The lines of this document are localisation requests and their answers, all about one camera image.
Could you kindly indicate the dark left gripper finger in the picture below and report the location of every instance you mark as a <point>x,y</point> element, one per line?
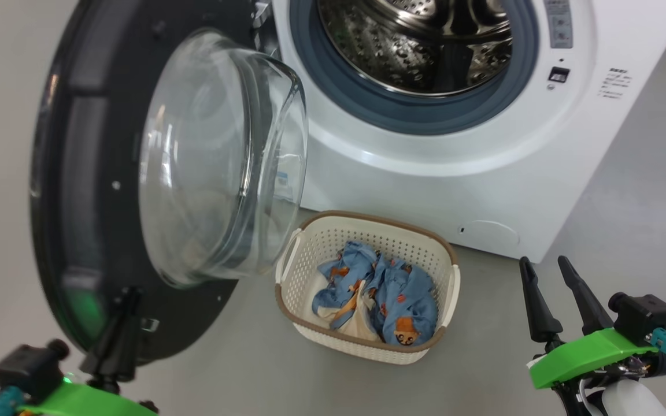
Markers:
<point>116,346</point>

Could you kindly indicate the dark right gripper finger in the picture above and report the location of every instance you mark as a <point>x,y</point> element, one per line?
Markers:
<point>544,318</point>
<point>590,312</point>

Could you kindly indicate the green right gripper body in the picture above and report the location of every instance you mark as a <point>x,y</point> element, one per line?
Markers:
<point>587,355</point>

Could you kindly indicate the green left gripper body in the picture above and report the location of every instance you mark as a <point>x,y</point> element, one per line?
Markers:
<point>84,401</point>

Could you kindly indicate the round black glass washer door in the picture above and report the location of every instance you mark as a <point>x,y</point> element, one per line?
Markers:
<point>90,173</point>

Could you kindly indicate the blue bear-print garment cream lining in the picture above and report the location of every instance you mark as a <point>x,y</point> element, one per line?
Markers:
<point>344,277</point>

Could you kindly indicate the white front-load washing machine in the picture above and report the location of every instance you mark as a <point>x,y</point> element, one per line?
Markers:
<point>483,179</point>

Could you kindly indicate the stainless steel washing machine drum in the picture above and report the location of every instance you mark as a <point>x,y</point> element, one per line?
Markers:
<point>396,52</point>

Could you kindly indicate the silver metal door hinge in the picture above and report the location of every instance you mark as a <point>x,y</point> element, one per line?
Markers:
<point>261,23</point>

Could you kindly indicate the round white filter cover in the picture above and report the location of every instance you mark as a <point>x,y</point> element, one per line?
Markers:
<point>490,234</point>

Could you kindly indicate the small printed text label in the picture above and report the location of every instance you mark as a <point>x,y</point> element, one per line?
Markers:
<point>614,84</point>

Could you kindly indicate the cream perforated laundry basket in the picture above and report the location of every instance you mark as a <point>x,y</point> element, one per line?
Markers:
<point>321,242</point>

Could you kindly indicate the blue energy label sticker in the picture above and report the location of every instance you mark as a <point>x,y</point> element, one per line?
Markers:
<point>282,186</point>

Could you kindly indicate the grey warning instruction sticker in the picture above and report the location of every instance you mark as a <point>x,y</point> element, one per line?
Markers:
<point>558,26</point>

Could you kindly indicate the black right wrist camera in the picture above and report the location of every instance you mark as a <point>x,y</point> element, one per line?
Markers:
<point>645,318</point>

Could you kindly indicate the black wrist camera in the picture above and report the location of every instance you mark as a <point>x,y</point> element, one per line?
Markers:
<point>645,318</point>
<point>26,370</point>

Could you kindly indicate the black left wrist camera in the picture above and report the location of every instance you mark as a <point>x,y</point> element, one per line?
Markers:
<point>26,370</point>

